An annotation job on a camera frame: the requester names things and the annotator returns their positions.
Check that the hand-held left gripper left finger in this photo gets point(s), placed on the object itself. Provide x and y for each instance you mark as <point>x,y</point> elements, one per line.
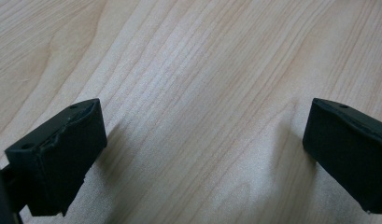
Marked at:
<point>64,155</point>

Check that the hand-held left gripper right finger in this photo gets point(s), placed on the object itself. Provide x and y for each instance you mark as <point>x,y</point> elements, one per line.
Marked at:
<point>350,155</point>

